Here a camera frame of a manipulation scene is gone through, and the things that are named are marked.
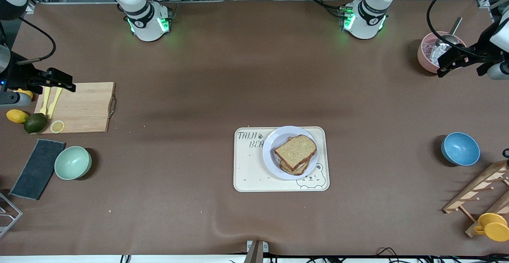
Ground pink bowl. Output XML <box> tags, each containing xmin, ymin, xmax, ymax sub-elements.
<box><xmin>417</xmin><ymin>31</ymin><xmax>468</xmax><ymax>74</ymax></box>

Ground pale round plate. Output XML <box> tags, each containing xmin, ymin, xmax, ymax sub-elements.
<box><xmin>262</xmin><ymin>126</ymin><xmax>319</xmax><ymax>180</ymax></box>

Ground metal wire rack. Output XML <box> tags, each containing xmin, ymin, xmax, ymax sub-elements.
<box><xmin>0</xmin><ymin>191</ymin><xmax>23</xmax><ymax>238</ymax></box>

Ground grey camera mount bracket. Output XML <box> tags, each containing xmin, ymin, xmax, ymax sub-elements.
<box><xmin>243</xmin><ymin>240</ymin><xmax>269</xmax><ymax>263</ymax></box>

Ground toasted bread slice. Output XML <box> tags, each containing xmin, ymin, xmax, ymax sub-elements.
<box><xmin>280</xmin><ymin>137</ymin><xmax>313</xmax><ymax>176</ymax></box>

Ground clear ice cubes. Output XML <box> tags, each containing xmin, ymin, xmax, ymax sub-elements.
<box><xmin>424</xmin><ymin>41</ymin><xmax>443</xmax><ymax>66</ymax></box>

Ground plain brown bread slice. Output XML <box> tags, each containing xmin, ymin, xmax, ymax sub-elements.
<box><xmin>274</xmin><ymin>135</ymin><xmax>317</xmax><ymax>171</ymax></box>

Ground cream bear print tray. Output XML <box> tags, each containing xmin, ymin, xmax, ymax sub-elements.
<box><xmin>233</xmin><ymin>126</ymin><xmax>330</xmax><ymax>192</ymax></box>

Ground wooden cutting board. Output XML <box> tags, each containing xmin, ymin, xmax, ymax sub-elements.
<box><xmin>34</xmin><ymin>82</ymin><xmax>117</xmax><ymax>134</ymax></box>

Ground wooden peg rack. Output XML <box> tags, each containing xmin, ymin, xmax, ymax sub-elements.
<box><xmin>442</xmin><ymin>160</ymin><xmax>509</xmax><ymax>238</ymax></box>

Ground dark grey cloth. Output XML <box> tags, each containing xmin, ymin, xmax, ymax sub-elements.
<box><xmin>9</xmin><ymin>139</ymin><xmax>66</xmax><ymax>201</ymax></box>

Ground blue bowl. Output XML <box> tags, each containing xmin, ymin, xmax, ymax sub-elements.
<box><xmin>441</xmin><ymin>132</ymin><xmax>481</xmax><ymax>166</ymax></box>

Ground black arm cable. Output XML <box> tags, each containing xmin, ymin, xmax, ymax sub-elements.
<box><xmin>427</xmin><ymin>0</ymin><xmax>493</xmax><ymax>61</ymax></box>
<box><xmin>16</xmin><ymin>17</ymin><xmax>56</xmax><ymax>65</ymax></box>

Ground yellow plastic fork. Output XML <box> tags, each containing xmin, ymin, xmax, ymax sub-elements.
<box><xmin>39</xmin><ymin>87</ymin><xmax>51</xmax><ymax>116</ymax></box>

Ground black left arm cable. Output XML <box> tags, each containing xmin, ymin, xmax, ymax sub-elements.
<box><xmin>427</xmin><ymin>0</ymin><xmax>493</xmax><ymax>61</ymax></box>

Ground yellow cup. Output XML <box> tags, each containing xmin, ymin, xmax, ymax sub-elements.
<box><xmin>474</xmin><ymin>213</ymin><xmax>509</xmax><ymax>242</ymax></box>

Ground mint green bowl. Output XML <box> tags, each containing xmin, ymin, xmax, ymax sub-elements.
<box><xmin>54</xmin><ymin>146</ymin><xmax>92</xmax><ymax>181</ymax></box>

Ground metal scoop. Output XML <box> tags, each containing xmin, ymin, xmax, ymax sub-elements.
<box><xmin>431</xmin><ymin>17</ymin><xmax>463</xmax><ymax>57</ymax></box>

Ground green lime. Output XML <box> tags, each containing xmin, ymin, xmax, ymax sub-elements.
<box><xmin>23</xmin><ymin>113</ymin><xmax>48</xmax><ymax>134</ymax></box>

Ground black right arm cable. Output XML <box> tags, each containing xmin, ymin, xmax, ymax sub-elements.
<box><xmin>16</xmin><ymin>17</ymin><xmax>56</xmax><ymax>65</ymax></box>

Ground yellow plastic knife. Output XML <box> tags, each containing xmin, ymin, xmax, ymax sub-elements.
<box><xmin>47</xmin><ymin>87</ymin><xmax>64</xmax><ymax>120</ymax></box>

